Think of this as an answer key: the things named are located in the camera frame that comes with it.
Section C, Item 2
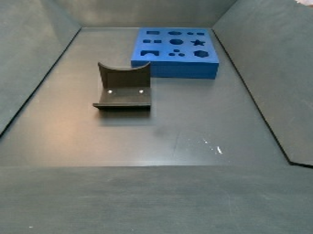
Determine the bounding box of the black curved holder stand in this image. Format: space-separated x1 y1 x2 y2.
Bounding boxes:
93 63 151 110

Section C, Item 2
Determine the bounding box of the blue shape sorter block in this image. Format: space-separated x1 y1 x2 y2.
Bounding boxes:
131 27 220 80

